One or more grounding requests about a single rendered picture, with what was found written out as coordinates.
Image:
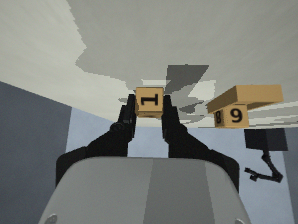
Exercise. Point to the brown wooden number cube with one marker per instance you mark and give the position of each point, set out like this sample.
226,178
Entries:
232,117
149,102

